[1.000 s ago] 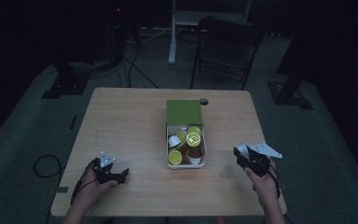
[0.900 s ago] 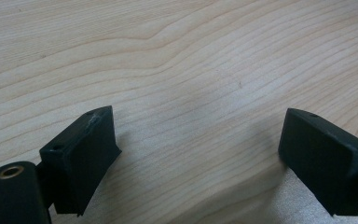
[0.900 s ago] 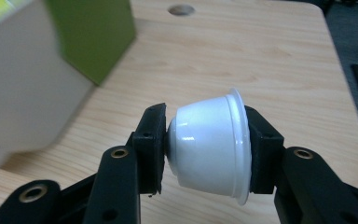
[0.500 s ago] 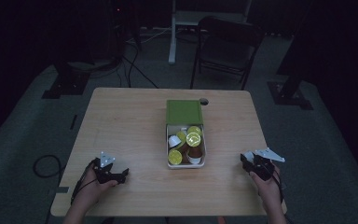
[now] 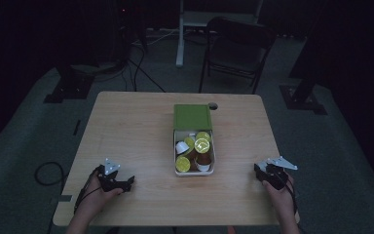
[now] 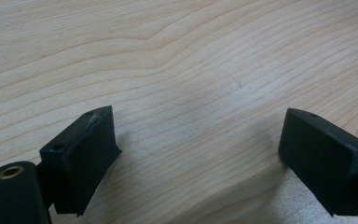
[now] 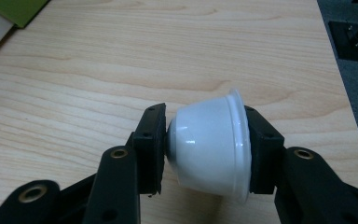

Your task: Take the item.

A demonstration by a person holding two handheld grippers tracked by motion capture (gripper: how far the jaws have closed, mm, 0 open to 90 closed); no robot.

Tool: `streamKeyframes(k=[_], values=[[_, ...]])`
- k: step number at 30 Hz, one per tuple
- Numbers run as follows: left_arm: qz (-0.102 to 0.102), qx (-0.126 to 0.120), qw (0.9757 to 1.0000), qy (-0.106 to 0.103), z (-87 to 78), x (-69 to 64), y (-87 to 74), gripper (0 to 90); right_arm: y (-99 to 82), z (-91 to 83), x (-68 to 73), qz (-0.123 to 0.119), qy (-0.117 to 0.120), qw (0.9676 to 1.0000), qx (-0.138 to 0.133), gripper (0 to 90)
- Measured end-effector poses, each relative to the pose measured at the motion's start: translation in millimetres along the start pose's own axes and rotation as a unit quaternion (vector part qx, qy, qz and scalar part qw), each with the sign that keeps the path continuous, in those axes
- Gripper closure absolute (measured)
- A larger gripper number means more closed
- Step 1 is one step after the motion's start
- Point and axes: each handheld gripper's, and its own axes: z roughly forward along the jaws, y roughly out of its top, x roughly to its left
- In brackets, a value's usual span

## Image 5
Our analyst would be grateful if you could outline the left hand-held gripper cable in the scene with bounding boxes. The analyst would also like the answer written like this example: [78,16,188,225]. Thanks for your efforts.
[73,167,103,215]

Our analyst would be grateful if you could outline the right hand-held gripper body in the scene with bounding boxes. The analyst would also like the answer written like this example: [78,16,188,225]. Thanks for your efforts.
[260,156,299,191]

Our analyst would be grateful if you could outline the black folding chair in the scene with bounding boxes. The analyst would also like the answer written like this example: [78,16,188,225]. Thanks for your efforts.
[198,17,278,96]

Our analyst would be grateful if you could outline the person's left hand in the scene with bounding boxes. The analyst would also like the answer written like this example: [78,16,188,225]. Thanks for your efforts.
[76,172,125,219]

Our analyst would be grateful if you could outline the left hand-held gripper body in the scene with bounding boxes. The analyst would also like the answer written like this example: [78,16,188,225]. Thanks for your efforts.
[96,158,126,193]

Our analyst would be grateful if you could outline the hand-held gripper cable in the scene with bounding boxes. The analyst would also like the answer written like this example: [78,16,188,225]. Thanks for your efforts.
[73,167,103,215]
[276,165,299,215]

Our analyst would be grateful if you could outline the black floor cables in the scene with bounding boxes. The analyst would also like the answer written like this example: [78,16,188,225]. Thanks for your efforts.
[123,42,167,94]

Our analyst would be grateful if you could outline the right hand-held gripper cable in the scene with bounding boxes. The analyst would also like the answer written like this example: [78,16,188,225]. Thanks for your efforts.
[276,165,299,215]

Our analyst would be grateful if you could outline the person's right hand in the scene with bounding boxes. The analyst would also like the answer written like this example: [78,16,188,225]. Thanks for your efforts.
[262,175,298,223]

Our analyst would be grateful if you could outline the black looped floor cable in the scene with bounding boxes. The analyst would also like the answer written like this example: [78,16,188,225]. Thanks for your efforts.
[34,161,66,187]

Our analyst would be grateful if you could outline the white floor cable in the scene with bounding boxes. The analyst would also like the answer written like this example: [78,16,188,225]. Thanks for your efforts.
[132,28,180,46]

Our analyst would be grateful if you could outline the dark equipment rack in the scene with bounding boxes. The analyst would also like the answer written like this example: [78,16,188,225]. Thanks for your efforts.
[96,0,150,67]

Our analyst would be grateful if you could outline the black stand base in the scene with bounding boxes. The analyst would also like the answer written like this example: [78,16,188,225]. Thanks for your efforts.
[279,85,328,115]
[43,64,95,104]

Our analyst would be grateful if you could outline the pile of coffee capsules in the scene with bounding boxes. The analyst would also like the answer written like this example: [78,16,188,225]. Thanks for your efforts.
[174,131,213,174]

